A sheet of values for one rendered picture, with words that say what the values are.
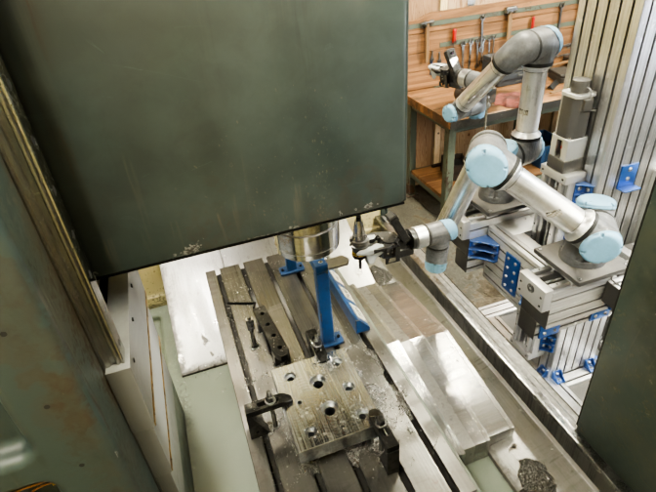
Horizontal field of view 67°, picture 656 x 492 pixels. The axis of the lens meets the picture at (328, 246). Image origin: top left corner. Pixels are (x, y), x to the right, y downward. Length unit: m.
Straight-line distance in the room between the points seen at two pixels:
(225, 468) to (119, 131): 1.21
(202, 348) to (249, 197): 1.23
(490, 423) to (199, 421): 1.00
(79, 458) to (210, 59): 0.71
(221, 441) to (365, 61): 1.35
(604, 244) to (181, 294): 1.61
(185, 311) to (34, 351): 1.40
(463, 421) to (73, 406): 1.19
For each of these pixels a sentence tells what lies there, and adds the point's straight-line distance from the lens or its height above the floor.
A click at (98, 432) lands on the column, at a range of 0.98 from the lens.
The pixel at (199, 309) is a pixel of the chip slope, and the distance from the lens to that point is 2.19.
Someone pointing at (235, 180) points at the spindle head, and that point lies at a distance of 0.95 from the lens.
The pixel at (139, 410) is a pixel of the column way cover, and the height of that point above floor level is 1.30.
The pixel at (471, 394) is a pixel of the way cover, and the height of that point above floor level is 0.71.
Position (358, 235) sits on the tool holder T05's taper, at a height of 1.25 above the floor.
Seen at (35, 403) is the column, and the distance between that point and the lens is 0.92.
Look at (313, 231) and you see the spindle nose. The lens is 1.10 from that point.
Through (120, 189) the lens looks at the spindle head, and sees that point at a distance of 0.94.
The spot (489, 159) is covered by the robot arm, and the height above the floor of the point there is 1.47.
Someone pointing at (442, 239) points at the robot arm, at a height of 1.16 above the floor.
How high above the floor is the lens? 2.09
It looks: 34 degrees down
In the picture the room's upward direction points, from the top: 5 degrees counter-clockwise
